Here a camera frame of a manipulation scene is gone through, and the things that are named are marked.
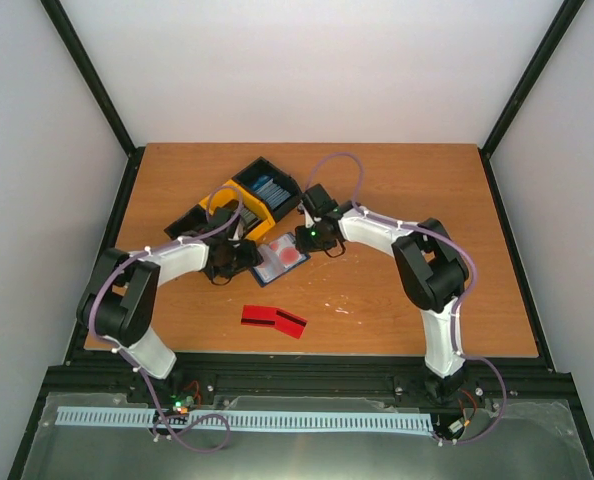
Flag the blue leather card holder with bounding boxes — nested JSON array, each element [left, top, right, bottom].
[[251, 232, 310, 287]]

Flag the red black-stripe credit card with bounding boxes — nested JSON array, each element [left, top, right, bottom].
[[274, 309, 307, 339]]

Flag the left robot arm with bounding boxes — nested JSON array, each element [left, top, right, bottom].
[[76, 202, 262, 403]]

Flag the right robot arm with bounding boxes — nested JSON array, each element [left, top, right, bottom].
[[295, 184, 469, 404]]

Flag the dark card stack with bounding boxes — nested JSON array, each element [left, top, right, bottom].
[[240, 207, 260, 229]]

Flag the blue card stack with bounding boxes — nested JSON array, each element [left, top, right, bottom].
[[252, 175, 291, 209]]

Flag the yellow middle bin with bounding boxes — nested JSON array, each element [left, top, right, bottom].
[[198, 180, 277, 242]]

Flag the left black bin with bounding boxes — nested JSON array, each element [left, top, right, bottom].
[[164, 204, 208, 240]]

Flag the black bin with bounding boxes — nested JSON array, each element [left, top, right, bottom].
[[164, 204, 208, 240], [232, 157, 302, 222]]

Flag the right black bin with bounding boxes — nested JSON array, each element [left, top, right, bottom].
[[232, 157, 302, 222]]

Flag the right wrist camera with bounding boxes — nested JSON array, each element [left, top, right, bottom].
[[300, 203, 315, 228]]

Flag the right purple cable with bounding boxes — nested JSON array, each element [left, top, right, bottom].
[[304, 152, 478, 361]]

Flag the purple cable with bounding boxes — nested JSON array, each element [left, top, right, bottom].
[[89, 185, 246, 401], [304, 152, 478, 361]]

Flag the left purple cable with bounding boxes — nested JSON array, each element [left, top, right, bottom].
[[89, 185, 246, 401]]

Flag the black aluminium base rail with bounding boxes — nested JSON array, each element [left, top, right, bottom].
[[42, 351, 577, 399]]

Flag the light blue cable duct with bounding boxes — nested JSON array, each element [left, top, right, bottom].
[[54, 406, 433, 436]]

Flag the left black frame post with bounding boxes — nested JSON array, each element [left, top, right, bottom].
[[39, 0, 146, 161]]

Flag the black frame post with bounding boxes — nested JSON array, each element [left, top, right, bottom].
[[39, 0, 146, 161], [480, 0, 587, 159]]

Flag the right black frame post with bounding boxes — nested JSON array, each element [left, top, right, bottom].
[[480, 0, 587, 159]]

